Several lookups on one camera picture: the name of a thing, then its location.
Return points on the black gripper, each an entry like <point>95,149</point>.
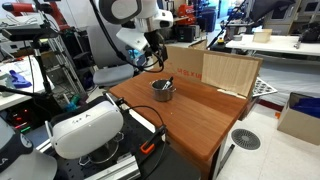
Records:
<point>155,39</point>

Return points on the black white Expo marker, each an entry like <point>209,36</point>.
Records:
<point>167,84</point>

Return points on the red robot arm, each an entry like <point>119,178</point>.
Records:
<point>20,7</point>

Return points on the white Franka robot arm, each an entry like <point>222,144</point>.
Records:
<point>146,10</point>

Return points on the small stainless steel pot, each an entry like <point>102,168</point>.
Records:
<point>162,95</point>

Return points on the brown cardboard panel orange print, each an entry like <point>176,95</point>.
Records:
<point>183,61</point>

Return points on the red machine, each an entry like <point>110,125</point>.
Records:
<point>186,13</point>

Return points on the grey office chair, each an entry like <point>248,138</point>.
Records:
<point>113,75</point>

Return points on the blue bin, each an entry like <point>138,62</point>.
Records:
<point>207,20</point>

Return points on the yellow emergency stop button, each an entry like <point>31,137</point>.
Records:
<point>220,41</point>

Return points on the light wood grain board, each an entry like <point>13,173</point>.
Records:
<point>230,73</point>

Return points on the white tape strip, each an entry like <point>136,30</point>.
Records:
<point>231,93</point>

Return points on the metal shelving rack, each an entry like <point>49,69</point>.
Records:
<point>65,66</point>

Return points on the small wooden box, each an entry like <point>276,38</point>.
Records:
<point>262,35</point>

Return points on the white VR headset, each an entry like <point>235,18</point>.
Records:
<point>86,130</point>

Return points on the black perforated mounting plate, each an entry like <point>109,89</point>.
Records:
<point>173,166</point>

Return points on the white work table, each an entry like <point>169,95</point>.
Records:
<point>276,43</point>

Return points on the round grey floor drain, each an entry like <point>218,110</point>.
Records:
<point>246,139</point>

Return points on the grey table leg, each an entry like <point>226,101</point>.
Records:
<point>227,158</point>

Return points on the blue glove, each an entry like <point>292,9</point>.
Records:
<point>18,80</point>

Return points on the white desk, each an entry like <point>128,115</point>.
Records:
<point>16,98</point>

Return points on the open cardboard box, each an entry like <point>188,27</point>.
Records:
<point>296,128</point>

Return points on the blue bags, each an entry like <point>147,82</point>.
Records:
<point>308,106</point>

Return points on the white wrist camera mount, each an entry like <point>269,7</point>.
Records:
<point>131,38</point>

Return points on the black camera stand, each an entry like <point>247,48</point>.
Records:
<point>40,66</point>

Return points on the aluminium extrusion rail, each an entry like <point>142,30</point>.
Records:
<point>116,170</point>

